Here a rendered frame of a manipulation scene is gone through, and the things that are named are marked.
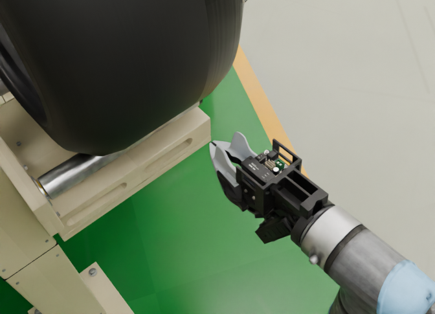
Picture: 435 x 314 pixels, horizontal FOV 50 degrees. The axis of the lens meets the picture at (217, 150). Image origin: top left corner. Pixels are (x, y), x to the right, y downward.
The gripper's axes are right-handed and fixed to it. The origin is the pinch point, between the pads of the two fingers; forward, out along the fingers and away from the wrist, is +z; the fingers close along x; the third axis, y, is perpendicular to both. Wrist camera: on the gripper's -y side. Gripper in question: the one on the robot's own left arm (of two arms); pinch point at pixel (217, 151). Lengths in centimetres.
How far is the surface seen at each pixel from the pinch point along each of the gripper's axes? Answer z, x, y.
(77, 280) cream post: 31, 28, -57
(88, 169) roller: 17.7, 15.4, -7.4
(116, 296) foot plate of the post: 41, 21, -95
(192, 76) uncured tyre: 2.3, 0.9, 14.2
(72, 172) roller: 18.3, 18.0, -6.5
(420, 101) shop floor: 26, -133, -98
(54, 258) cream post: 29, 29, -40
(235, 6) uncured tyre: 1.8, -6.8, 21.3
